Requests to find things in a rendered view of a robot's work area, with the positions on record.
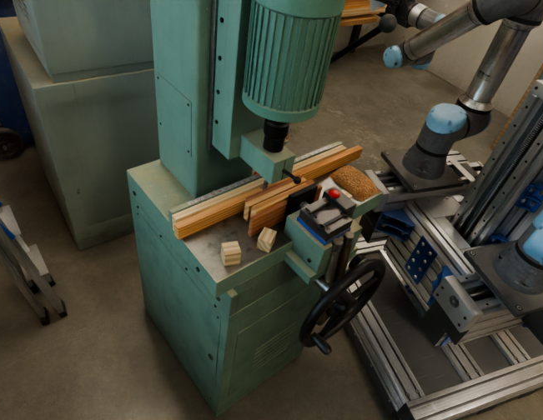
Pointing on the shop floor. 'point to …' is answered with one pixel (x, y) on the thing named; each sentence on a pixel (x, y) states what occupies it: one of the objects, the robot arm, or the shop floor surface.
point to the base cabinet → (218, 321)
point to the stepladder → (37, 267)
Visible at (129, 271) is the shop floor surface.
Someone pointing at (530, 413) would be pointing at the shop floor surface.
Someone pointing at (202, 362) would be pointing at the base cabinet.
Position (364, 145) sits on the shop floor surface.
